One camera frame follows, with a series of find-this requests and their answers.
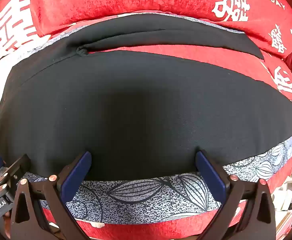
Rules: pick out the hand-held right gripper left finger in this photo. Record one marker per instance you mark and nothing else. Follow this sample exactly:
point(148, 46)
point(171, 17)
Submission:
point(75, 178)

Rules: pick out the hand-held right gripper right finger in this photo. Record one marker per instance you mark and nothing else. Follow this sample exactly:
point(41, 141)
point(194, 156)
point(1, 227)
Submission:
point(210, 178)

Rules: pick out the black pants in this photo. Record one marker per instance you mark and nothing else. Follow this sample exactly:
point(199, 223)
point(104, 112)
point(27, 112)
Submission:
point(146, 105)

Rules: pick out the blue white leaf-patterned cloth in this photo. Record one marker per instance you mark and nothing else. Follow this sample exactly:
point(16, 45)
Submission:
point(136, 200)

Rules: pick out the red printed blanket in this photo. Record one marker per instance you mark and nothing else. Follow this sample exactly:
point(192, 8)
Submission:
point(211, 57)

